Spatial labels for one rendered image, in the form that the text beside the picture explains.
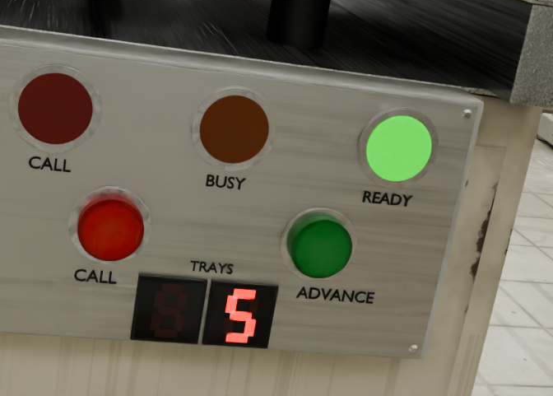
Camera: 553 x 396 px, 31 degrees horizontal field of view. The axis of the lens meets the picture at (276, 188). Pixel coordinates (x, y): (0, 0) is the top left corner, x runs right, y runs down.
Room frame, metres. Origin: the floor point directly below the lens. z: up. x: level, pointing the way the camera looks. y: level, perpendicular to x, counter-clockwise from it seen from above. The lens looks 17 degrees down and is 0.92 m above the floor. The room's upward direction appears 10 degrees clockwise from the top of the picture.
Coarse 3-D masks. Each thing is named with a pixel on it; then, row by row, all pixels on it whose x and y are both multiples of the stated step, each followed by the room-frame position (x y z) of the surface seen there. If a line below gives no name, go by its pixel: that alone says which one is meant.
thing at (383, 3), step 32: (352, 0) 0.76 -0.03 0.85; (384, 0) 0.69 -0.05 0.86; (416, 0) 0.63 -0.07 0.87; (448, 0) 0.58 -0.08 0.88; (480, 0) 0.53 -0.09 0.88; (512, 0) 0.50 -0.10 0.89; (544, 0) 0.47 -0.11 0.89; (416, 32) 0.61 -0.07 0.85; (448, 32) 0.57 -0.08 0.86; (480, 32) 0.53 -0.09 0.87; (512, 32) 0.49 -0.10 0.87; (544, 32) 0.48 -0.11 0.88; (448, 64) 0.56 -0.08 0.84; (480, 64) 0.52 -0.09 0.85; (512, 64) 0.48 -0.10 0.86; (544, 64) 0.48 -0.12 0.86; (512, 96) 0.48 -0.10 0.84; (544, 96) 0.48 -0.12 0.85
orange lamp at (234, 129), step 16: (240, 96) 0.44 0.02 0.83; (208, 112) 0.44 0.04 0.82; (224, 112) 0.44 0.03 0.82; (240, 112) 0.44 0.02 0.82; (256, 112) 0.44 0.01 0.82; (208, 128) 0.44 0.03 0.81; (224, 128) 0.44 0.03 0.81; (240, 128) 0.44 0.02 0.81; (256, 128) 0.44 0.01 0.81; (208, 144) 0.44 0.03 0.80; (224, 144) 0.44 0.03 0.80; (240, 144) 0.44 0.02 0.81; (256, 144) 0.44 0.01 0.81; (224, 160) 0.44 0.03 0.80; (240, 160) 0.44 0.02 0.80
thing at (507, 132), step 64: (0, 0) 0.52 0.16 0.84; (64, 0) 0.56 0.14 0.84; (128, 0) 0.61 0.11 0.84; (192, 0) 0.66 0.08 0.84; (256, 0) 0.73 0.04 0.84; (320, 0) 0.54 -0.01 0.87; (320, 64) 0.49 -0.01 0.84; (384, 64) 0.53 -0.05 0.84; (512, 128) 0.51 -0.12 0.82; (512, 192) 0.51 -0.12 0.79; (448, 256) 0.50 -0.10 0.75; (448, 320) 0.51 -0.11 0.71; (0, 384) 0.45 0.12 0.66; (64, 384) 0.46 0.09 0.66; (128, 384) 0.47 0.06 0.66; (192, 384) 0.47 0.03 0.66; (256, 384) 0.48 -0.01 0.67; (320, 384) 0.49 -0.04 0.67; (384, 384) 0.50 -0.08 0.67; (448, 384) 0.51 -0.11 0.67
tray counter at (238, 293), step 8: (232, 296) 0.44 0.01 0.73; (240, 296) 0.44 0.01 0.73; (248, 296) 0.45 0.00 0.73; (232, 304) 0.44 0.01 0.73; (256, 304) 0.45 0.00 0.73; (232, 312) 0.44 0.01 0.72; (240, 312) 0.44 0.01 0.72; (248, 312) 0.45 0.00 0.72; (256, 312) 0.45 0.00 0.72; (224, 320) 0.44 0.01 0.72; (232, 320) 0.44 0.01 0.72; (240, 320) 0.45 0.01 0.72; (248, 320) 0.45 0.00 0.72; (224, 328) 0.44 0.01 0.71; (248, 328) 0.45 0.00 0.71; (232, 336) 0.44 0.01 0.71; (240, 336) 0.45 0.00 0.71
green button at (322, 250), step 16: (304, 224) 0.45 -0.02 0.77; (320, 224) 0.45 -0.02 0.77; (336, 224) 0.45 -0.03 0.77; (304, 240) 0.44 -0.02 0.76; (320, 240) 0.45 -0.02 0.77; (336, 240) 0.45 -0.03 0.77; (304, 256) 0.44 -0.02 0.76; (320, 256) 0.45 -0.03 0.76; (336, 256) 0.45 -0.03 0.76; (304, 272) 0.45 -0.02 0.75; (320, 272) 0.45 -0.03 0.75; (336, 272) 0.45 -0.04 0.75
